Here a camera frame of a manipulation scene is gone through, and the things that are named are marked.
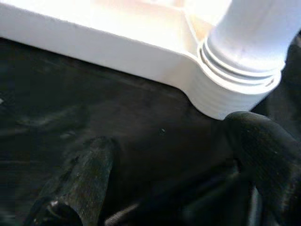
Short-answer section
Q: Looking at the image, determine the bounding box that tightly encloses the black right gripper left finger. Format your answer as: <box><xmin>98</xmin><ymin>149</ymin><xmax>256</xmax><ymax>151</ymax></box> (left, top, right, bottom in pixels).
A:
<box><xmin>23</xmin><ymin>136</ymin><xmax>116</xmax><ymax>226</ymax></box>

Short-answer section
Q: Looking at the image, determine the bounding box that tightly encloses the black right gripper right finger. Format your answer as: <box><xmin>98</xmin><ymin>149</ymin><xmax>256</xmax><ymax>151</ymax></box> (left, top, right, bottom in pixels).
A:
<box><xmin>224</xmin><ymin>112</ymin><xmax>301</xmax><ymax>226</ymax></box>

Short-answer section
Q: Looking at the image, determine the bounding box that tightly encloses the white plastic table leg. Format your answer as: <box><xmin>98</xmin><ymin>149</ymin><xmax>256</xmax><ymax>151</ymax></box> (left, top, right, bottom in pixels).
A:
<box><xmin>199</xmin><ymin>0</ymin><xmax>301</xmax><ymax>82</ymax></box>

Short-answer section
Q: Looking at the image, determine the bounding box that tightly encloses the white plastic table top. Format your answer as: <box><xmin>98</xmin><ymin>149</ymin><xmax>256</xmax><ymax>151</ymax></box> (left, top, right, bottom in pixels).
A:
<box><xmin>0</xmin><ymin>0</ymin><xmax>282</xmax><ymax>121</ymax></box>

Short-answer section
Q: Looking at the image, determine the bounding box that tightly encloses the black plastic sheet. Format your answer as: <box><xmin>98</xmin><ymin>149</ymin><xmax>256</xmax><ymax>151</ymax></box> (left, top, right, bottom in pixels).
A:
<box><xmin>0</xmin><ymin>30</ymin><xmax>301</xmax><ymax>226</ymax></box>

